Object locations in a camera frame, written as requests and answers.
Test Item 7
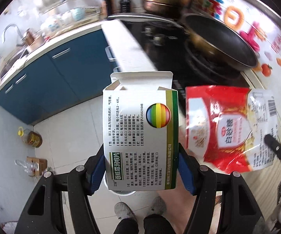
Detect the red white sugar bag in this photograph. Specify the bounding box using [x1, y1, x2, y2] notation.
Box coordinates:
[186, 86, 278, 174]

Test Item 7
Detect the white medicine box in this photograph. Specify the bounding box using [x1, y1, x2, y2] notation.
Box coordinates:
[103, 71, 178, 191]

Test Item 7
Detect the round grey trash bin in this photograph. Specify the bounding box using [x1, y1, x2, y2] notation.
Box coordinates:
[103, 172, 136, 197]

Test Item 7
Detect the blue kitchen cabinet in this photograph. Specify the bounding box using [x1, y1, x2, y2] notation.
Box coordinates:
[0, 30, 114, 125]

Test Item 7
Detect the small cardboard box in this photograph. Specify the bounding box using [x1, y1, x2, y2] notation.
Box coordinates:
[26, 156, 48, 177]

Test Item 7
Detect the crumpled plastic bag on floor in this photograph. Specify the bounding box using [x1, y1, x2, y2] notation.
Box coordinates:
[15, 160, 37, 177]

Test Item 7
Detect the yellow oil bottle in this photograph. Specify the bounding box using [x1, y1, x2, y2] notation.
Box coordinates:
[18, 127, 43, 148]

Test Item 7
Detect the grey left shoe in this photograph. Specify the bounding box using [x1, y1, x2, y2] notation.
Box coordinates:
[114, 202, 137, 221]

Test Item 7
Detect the grey shoe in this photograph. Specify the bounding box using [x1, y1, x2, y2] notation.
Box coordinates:
[148, 197, 167, 215]
[114, 202, 137, 221]

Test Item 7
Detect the grey right shoe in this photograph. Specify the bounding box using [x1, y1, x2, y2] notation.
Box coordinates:
[148, 197, 167, 215]

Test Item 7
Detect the black frying pan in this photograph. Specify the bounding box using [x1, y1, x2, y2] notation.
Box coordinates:
[107, 13, 260, 71]

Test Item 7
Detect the black gas stove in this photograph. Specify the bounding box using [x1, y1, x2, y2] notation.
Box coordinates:
[124, 21, 249, 90]

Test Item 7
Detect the steel sink faucet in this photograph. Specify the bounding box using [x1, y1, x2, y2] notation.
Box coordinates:
[2, 23, 25, 47]

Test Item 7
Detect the dark soy sauce bottle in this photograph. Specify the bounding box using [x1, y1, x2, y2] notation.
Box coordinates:
[119, 0, 131, 13]

